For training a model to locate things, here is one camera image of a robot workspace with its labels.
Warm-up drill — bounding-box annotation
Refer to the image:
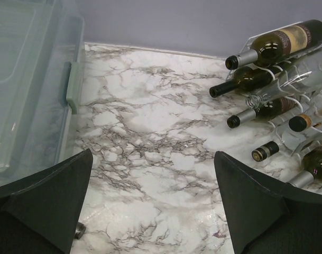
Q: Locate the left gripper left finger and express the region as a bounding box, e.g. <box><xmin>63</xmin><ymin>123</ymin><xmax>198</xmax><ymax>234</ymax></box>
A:
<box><xmin>0</xmin><ymin>149</ymin><xmax>93</xmax><ymax>253</ymax></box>

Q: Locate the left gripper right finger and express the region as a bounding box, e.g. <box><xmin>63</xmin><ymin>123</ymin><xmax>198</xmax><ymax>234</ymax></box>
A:
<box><xmin>214</xmin><ymin>151</ymin><xmax>322</xmax><ymax>253</ymax></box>

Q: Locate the clear bottle black cap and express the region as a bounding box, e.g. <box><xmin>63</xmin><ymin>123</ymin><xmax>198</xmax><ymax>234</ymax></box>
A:
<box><xmin>251</xmin><ymin>129</ymin><xmax>322</xmax><ymax>162</ymax></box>

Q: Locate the green bottle silver foil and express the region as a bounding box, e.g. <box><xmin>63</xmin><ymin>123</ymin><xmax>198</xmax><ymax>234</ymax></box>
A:
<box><xmin>287</xmin><ymin>145</ymin><xmax>322</xmax><ymax>188</ymax></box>

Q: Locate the clear corked liquor bottle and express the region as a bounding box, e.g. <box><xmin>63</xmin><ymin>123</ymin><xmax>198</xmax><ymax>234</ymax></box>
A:
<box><xmin>288</xmin><ymin>87</ymin><xmax>322</xmax><ymax>138</ymax></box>

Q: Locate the green bottle with cream label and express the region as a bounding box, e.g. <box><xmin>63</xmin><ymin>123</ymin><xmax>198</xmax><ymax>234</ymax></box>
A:
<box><xmin>226</xmin><ymin>97</ymin><xmax>297</xmax><ymax>129</ymax></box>

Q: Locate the tall clear glass bottle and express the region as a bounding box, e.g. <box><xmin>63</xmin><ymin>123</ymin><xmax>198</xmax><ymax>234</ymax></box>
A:
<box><xmin>245</xmin><ymin>47</ymin><xmax>322</xmax><ymax>108</ymax></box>

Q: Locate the wine bottle on rack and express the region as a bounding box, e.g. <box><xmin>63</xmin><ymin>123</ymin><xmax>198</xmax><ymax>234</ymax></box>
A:
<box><xmin>225</xmin><ymin>20</ymin><xmax>322</xmax><ymax>70</ymax></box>

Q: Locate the clear plastic storage bin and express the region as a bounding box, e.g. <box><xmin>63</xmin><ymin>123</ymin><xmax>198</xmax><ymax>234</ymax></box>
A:
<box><xmin>0</xmin><ymin>1</ymin><xmax>85</xmax><ymax>186</ymax></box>

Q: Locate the white wire wine rack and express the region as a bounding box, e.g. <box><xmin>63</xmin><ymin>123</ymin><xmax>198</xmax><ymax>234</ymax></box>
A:
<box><xmin>224</xmin><ymin>28</ymin><xmax>322</xmax><ymax>191</ymax></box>

